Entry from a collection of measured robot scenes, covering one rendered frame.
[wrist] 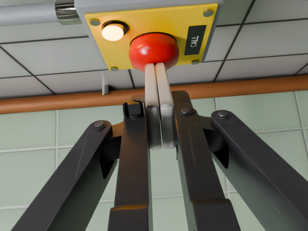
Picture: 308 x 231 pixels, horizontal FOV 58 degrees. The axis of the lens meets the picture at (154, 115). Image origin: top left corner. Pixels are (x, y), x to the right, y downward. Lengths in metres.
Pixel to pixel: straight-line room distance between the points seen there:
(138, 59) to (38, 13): 0.09
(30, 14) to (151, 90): 0.13
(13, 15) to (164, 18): 0.13
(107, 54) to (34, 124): 0.35
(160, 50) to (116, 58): 0.05
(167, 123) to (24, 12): 0.16
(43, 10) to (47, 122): 0.33
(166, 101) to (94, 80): 0.34
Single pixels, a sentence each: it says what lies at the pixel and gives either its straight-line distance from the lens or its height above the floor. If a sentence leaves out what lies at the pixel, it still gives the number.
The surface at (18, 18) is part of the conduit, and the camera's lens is 0.27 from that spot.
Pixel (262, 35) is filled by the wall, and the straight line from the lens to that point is 0.41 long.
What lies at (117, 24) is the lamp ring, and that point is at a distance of 0.20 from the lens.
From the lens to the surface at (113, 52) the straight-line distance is 0.24.
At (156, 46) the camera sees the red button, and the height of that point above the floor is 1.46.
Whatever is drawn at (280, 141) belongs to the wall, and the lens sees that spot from 0.55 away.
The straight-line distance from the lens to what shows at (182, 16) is 0.20.
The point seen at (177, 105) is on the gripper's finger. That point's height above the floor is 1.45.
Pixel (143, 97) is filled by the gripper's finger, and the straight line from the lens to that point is 0.18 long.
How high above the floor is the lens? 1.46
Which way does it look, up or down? 1 degrees up
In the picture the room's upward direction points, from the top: 94 degrees counter-clockwise
